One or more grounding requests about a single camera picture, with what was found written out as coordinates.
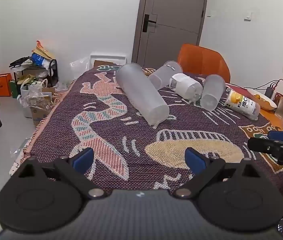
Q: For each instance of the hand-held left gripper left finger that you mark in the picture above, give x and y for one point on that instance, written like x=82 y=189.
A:
x=82 y=160

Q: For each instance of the white flat box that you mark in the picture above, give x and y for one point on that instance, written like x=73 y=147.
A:
x=107 y=56

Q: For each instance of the clear glass jar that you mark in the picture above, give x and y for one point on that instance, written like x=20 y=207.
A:
x=282 y=106

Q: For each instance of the white bowl with fruit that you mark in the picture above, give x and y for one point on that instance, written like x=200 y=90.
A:
x=262 y=99

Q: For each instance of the green shopping bag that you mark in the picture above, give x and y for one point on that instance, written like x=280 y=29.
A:
x=14 y=88

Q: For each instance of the white light switch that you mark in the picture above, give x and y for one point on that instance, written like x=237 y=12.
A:
x=248 y=15

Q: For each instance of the cardboard box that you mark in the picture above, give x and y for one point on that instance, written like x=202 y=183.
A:
x=40 y=113

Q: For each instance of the grey door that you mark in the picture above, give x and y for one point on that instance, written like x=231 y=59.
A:
x=171 y=20

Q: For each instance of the printed woven blanket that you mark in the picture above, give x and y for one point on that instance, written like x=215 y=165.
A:
x=111 y=132

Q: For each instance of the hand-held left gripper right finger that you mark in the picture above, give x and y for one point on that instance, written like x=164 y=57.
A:
x=194 y=160

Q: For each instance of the orange box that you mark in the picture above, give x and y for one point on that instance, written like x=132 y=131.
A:
x=1 y=85

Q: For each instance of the brown cardboard sheet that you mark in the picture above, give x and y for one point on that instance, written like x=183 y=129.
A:
x=103 y=63

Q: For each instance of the white plastic bin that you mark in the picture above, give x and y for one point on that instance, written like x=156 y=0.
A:
x=25 y=105

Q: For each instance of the black shelf rack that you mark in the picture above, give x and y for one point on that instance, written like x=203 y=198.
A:
x=52 y=68

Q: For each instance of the tall frosted plastic cup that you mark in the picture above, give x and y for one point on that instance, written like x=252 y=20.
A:
x=141 y=92

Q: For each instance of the yellow label drink bottle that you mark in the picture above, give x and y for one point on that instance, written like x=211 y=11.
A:
x=242 y=104

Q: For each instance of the blue and white bag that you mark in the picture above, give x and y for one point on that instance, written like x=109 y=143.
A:
x=37 y=59

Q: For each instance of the orange chair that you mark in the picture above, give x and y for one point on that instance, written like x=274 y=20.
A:
x=204 y=62

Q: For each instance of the clear plastic bag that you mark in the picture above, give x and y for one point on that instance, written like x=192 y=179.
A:
x=80 y=67

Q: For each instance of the brown paper bag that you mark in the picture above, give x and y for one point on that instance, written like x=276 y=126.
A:
x=42 y=51

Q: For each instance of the white plastic cup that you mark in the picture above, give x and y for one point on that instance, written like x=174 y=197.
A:
x=185 y=85

